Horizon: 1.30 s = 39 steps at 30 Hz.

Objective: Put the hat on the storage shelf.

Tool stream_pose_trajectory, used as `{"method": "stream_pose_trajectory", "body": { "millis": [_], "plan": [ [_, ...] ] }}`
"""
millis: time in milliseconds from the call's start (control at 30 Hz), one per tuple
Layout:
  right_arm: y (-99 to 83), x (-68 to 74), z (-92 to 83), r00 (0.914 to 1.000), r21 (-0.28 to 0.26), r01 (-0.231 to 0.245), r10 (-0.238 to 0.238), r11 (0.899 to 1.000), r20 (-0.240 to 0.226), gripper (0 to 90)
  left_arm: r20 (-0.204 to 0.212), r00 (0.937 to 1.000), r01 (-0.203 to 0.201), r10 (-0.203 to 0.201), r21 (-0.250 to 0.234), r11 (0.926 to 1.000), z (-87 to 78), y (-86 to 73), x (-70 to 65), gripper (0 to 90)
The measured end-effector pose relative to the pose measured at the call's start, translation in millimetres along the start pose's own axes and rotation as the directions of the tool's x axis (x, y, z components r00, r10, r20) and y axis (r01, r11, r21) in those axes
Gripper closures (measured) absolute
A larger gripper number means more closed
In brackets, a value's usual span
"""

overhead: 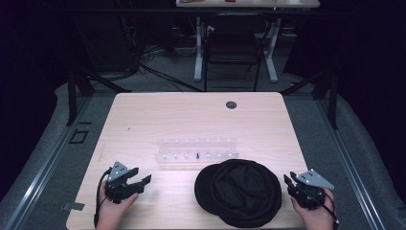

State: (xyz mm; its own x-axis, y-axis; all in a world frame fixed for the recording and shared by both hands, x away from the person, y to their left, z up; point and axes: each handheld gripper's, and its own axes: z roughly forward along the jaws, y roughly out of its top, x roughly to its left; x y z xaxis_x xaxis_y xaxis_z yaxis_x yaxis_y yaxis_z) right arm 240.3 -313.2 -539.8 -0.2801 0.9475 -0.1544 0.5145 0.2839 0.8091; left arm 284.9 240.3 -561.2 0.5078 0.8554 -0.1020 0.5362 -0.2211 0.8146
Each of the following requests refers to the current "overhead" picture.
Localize black floor cables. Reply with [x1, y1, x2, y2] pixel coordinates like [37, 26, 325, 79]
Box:
[121, 18, 204, 93]

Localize black metal frame stand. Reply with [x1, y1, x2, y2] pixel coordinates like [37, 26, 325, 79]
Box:
[280, 67, 340, 130]
[65, 62, 132, 127]

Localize black chair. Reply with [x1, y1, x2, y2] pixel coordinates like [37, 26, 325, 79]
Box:
[203, 11, 270, 93]

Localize clear acrylic peg rack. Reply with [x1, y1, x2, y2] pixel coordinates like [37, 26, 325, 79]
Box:
[154, 136, 240, 165]

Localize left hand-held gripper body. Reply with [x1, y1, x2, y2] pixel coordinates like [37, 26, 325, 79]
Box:
[104, 161, 144, 205]

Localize person's right hand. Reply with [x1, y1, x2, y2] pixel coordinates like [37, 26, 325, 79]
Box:
[289, 188, 336, 230]

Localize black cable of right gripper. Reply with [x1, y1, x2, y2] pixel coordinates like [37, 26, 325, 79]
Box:
[305, 187, 340, 230]

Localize grey tape strip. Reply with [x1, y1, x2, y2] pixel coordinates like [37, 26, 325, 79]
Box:
[61, 201, 86, 212]

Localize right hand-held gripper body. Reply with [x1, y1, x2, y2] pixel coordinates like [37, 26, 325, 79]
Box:
[287, 169, 335, 211]

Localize white-legged desk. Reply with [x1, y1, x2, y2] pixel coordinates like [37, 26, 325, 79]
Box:
[175, 0, 321, 84]

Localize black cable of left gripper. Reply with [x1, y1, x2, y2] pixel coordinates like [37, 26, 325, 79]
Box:
[93, 168, 112, 228]

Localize black cloth hat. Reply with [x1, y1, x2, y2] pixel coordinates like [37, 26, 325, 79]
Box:
[193, 158, 283, 229]

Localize person's left hand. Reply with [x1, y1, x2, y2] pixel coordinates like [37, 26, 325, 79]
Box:
[96, 181, 140, 230]

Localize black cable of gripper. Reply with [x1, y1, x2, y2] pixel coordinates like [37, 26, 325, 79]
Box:
[93, 168, 112, 228]
[305, 187, 340, 230]

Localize aluminium floor rail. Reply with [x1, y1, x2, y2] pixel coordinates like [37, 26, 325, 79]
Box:
[2, 95, 94, 230]
[315, 95, 387, 230]

